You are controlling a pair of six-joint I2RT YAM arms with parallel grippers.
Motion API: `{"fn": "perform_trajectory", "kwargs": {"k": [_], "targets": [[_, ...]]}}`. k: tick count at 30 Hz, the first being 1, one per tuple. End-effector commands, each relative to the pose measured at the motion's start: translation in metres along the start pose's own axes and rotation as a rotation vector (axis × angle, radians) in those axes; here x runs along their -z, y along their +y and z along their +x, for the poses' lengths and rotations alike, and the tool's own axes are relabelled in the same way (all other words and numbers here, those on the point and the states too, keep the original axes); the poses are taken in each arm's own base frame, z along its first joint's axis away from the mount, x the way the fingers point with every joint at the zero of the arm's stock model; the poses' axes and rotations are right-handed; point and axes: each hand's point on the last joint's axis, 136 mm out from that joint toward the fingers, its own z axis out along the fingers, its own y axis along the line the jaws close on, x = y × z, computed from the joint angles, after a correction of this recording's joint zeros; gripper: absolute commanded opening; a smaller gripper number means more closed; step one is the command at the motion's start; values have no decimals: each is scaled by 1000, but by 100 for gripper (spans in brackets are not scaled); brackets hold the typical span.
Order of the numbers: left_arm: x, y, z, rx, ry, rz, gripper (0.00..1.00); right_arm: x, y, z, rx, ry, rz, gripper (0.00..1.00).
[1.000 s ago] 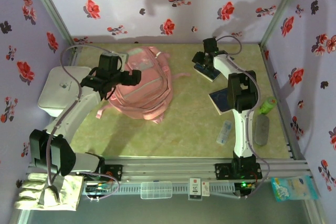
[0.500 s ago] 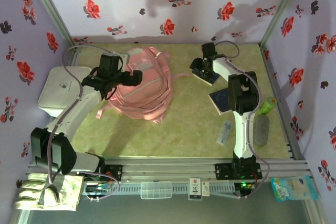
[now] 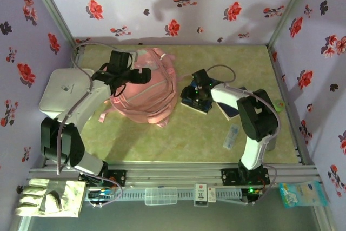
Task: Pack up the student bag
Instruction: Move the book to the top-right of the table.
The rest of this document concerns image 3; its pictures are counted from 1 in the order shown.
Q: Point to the aluminium frame post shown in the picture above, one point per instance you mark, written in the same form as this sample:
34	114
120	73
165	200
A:
288	12
55	12

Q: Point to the blue wet wipes pack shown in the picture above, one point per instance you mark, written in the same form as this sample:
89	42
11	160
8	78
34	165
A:
302	194

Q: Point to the blue Little Prince book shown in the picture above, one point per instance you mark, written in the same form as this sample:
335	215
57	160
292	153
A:
189	104

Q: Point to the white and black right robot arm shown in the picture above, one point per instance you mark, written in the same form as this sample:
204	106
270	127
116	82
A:
254	150

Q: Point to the clear plastic pen case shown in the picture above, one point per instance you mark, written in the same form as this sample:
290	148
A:
230	137

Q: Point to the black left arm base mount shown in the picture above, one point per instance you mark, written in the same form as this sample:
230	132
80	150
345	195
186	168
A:
117	177

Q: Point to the pink student backpack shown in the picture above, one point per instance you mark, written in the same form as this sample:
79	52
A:
151	95

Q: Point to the green plastic bottle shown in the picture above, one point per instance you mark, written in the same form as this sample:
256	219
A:
280	105

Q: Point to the clear plastic organizer box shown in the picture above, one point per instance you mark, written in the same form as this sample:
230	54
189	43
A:
160	195

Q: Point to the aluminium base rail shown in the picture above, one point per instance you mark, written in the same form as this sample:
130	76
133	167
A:
173	175

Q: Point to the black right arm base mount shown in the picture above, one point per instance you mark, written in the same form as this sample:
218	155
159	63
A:
229	177

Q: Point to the grey pencil case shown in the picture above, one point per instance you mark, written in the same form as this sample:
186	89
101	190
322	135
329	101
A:
271	145

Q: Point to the navy blue notebook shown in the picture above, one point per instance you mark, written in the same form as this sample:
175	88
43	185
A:
229	110

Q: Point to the small white box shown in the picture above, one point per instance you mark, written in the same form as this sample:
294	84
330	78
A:
212	194

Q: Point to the white lidded storage box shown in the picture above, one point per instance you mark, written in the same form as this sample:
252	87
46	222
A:
67	85

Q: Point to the black and white card box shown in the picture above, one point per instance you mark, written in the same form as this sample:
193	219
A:
200	194

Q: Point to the white canvas work gloves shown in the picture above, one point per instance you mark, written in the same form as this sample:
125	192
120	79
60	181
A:
51	198

